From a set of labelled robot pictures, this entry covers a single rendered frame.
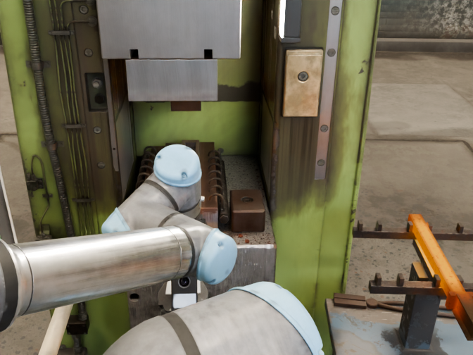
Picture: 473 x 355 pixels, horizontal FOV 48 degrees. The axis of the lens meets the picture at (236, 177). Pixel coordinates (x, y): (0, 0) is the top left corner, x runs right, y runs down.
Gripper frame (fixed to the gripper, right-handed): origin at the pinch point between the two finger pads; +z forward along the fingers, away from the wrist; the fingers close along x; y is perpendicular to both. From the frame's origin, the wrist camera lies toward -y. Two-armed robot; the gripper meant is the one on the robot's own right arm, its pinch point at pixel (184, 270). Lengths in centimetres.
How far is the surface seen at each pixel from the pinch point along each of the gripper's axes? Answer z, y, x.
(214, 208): 27.6, 1.4, 6.6
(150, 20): 27, -44, -6
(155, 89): 27.3, -29.5, -6.1
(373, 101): 403, 97, 170
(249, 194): 36.2, 2.2, 16.2
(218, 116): 76, -6, 9
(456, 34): 599, 73, 334
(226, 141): 76, 3, 12
